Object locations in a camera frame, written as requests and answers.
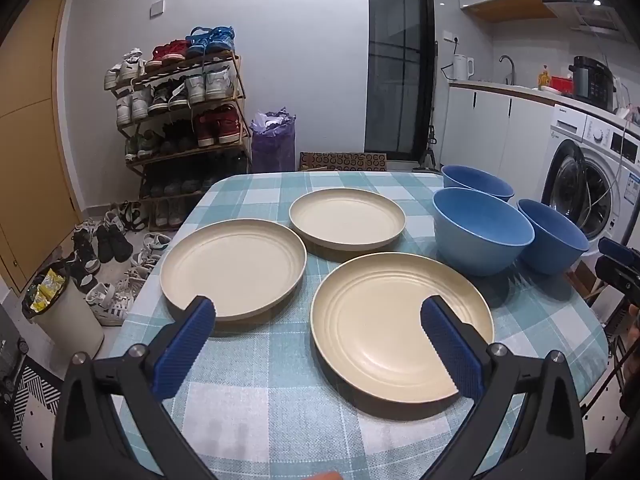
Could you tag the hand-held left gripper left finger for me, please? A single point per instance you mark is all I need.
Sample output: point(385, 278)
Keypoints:
point(182, 355)

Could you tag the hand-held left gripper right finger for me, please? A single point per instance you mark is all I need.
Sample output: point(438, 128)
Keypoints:
point(450, 350)

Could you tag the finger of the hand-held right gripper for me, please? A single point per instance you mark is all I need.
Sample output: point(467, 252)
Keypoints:
point(617, 250)
point(620, 275)

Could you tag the cream ribbed plate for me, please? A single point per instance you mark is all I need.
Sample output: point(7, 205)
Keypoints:
point(232, 267)
point(347, 217)
point(390, 330)

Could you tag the blue bowl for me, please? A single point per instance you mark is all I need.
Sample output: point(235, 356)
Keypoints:
point(552, 237)
point(475, 180)
point(480, 230)

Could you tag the white washing machine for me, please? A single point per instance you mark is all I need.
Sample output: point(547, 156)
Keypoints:
point(595, 150)

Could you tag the teal checked tablecloth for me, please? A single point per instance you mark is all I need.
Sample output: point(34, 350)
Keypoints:
point(270, 410)

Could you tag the white trash bin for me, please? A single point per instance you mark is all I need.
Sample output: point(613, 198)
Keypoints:
point(70, 325)

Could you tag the scattered shoes pile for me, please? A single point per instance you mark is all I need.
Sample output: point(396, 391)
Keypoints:
point(110, 245)

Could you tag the yellow snack packet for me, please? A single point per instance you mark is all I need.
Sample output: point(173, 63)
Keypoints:
point(45, 292)

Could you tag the black pressure cooker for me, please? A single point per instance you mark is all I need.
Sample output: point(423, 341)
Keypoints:
point(592, 80)

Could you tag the red box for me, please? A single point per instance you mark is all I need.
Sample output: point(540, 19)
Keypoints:
point(562, 85)

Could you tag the white kitchen cabinets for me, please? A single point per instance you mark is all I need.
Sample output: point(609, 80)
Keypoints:
point(480, 125)

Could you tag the yellow bottle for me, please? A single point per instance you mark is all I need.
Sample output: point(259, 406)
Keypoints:
point(544, 79)

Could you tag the stick mop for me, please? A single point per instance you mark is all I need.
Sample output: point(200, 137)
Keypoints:
point(429, 152)

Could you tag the kitchen faucet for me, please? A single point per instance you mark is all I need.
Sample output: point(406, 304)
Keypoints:
point(510, 67)

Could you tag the circle patterned cardboard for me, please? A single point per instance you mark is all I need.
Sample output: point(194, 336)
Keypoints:
point(345, 161)

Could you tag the purple plastic bag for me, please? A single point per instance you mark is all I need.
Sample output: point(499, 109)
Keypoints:
point(272, 147)

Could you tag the wooden shoe rack with shoes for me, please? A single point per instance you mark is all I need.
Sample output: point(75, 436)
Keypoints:
point(210, 127)

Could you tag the range hood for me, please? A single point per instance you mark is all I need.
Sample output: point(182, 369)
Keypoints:
point(585, 12)

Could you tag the white electric kettle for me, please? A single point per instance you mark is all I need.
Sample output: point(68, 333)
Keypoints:
point(459, 67)

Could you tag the yellow wooden door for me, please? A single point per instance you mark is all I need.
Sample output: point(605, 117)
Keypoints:
point(30, 135)

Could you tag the black framed glass door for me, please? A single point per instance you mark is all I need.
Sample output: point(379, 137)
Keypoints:
point(395, 60)

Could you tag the white wall socket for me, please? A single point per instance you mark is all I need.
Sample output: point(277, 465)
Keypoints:
point(450, 37)

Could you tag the white wall switch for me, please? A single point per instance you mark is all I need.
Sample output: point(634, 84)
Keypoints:
point(156, 9)

